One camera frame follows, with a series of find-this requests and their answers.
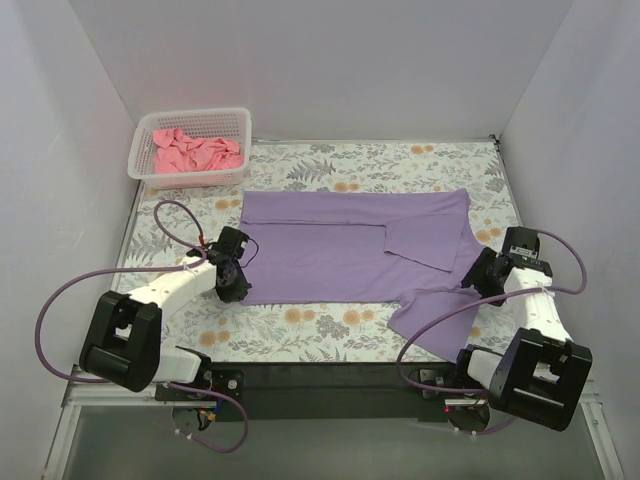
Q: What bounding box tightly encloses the purple t shirt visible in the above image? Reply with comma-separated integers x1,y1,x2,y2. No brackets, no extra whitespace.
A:
240,190,483,361

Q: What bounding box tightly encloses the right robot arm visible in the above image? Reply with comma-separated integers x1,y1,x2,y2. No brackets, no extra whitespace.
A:
452,227,593,431

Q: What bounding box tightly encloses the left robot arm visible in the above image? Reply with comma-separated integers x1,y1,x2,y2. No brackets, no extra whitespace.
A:
79,227,251,400

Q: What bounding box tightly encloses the floral table mat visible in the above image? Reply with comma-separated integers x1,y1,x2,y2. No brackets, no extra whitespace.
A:
112,141,519,362

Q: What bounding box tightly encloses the white plastic basket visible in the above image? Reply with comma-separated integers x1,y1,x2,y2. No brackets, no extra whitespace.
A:
127,107,252,189

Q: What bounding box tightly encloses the pink t shirt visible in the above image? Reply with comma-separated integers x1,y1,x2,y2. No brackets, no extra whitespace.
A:
152,128,244,175

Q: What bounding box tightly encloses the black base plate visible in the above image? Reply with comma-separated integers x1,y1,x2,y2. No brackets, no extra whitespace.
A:
154,362,501,424

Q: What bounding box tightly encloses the aluminium rail frame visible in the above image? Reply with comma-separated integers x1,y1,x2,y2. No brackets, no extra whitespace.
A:
62,382,173,407

